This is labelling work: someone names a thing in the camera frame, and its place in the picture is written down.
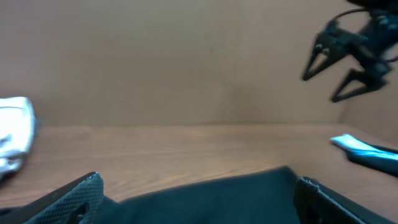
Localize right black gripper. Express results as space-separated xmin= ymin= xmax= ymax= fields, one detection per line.
xmin=302 ymin=9 xmax=397 ymax=103

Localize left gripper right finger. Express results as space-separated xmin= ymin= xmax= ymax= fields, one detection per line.
xmin=294 ymin=177 xmax=393 ymax=224

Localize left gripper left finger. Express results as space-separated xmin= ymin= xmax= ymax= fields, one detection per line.
xmin=1 ymin=172 xmax=104 ymax=224

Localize black t-shirt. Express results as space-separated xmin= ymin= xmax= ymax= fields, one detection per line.
xmin=95 ymin=167 xmax=299 ymax=224

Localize light blue printed shirt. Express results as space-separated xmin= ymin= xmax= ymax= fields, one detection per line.
xmin=330 ymin=134 xmax=397 ymax=160

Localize folded beige trousers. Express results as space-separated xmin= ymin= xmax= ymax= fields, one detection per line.
xmin=1 ymin=96 xmax=36 ymax=178

